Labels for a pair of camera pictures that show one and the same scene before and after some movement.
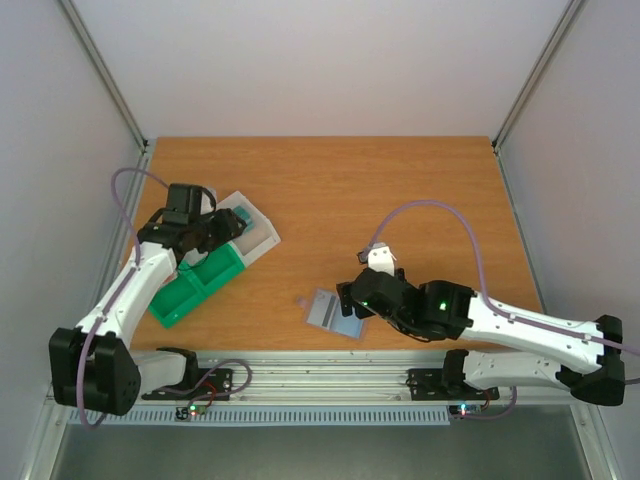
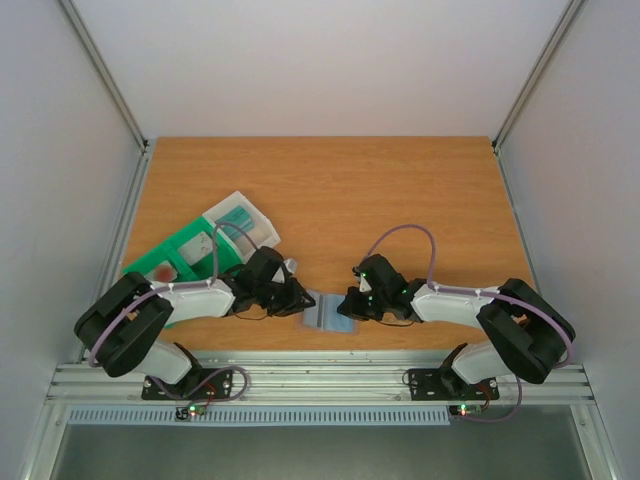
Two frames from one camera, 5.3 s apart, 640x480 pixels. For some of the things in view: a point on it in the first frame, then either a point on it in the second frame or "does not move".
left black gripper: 230,228 → 295,302
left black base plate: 220,383 does not move
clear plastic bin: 258,236 does not move
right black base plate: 445,384 does not move
